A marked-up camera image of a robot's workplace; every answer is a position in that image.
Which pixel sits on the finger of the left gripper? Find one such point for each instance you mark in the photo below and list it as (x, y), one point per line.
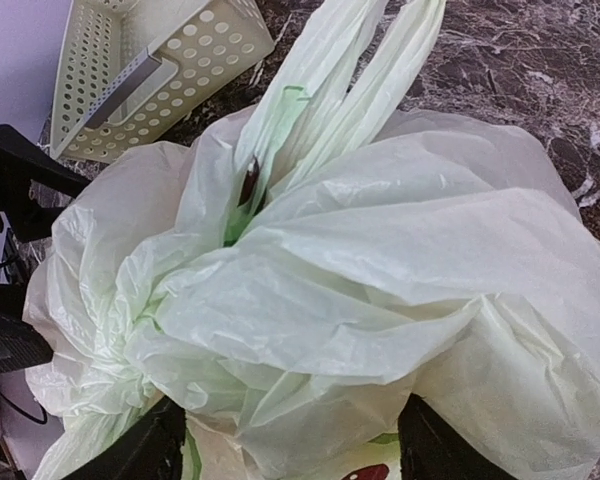
(21, 164)
(21, 346)

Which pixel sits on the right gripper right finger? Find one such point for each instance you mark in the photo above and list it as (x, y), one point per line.
(432, 449)

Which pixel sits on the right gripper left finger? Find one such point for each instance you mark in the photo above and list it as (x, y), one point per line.
(150, 449)

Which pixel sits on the light green plastic bag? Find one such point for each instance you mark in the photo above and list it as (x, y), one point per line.
(311, 262)

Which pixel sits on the light green perforated basket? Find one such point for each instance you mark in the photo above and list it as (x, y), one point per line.
(130, 70)

